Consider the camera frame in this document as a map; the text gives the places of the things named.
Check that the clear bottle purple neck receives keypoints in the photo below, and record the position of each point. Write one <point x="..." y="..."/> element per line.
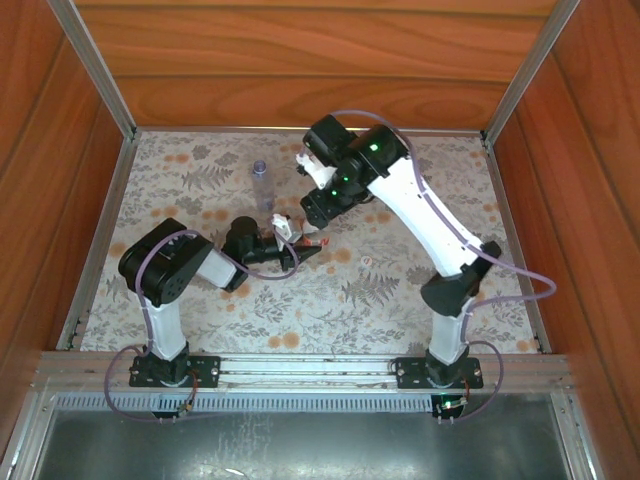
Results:
<point x="262" y="187"/>

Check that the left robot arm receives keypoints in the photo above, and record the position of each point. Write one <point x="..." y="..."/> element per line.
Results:
<point x="165" y="330"/>

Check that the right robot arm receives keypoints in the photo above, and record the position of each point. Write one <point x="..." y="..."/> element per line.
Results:
<point x="425" y="220"/>

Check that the floral tablecloth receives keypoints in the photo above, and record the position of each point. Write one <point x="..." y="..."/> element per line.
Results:
<point x="300" y="325"/>

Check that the aluminium back rail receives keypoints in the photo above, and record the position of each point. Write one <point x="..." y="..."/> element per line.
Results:
<point x="225" y="131"/>

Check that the white cap red print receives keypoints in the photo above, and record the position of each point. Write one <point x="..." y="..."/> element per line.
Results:
<point x="366" y="260"/>

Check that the circuit board with light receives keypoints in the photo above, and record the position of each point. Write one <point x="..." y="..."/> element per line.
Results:
<point x="450" y="404"/>

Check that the aluminium frame post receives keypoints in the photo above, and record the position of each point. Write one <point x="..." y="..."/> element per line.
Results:
<point x="530" y="70"/>
<point x="95" y="70"/>

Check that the clear bottle red label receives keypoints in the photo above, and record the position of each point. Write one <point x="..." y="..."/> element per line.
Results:
<point x="312" y="234"/>

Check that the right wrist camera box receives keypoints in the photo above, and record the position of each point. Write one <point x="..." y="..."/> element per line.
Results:
<point x="320" y="172"/>

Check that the aluminium front rail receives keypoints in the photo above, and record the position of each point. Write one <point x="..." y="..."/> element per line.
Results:
<point x="300" y="370"/>

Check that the aluminium side rail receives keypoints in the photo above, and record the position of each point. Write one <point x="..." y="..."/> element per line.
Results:
<point x="505" y="210"/>
<point x="107" y="220"/>

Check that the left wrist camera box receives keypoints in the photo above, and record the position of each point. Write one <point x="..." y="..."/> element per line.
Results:
<point x="287" y="226"/>

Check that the steel sheet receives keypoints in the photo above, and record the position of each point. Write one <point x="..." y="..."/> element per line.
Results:
<point x="300" y="450"/>

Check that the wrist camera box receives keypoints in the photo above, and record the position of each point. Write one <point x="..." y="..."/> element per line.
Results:
<point x="287" y="226"/>
<point x="320" y="172"/>

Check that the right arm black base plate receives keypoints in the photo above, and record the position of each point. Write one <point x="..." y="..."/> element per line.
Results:
<point x="410" y="372"/>

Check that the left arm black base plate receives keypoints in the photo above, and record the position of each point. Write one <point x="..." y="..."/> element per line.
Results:
<point x="205" y="372"/>

